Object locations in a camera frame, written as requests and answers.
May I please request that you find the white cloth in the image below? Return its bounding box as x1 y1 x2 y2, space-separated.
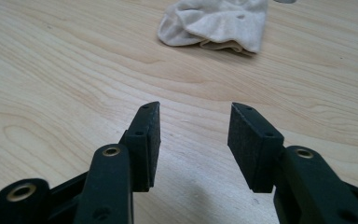
157 0 269 57

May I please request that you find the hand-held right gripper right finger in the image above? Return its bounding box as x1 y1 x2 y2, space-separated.
227 102 285 194

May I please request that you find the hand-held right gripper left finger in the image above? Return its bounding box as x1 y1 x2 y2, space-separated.
118 101 162 193

